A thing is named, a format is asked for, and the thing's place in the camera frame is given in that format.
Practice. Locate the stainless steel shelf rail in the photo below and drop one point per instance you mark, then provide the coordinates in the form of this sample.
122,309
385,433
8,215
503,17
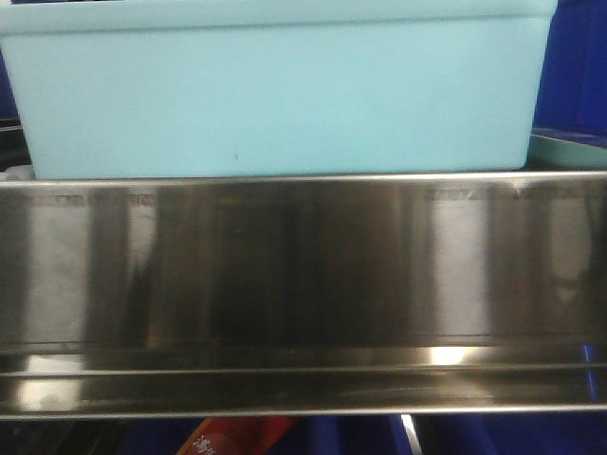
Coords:
431,293

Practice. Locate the light blue plastic bin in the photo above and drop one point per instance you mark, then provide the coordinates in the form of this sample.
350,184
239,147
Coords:
116,89

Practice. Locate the dark blue crate right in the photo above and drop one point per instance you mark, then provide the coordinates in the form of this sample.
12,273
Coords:
572,94

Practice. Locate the red printed package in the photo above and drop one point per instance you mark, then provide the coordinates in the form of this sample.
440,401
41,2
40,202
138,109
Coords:
237,435

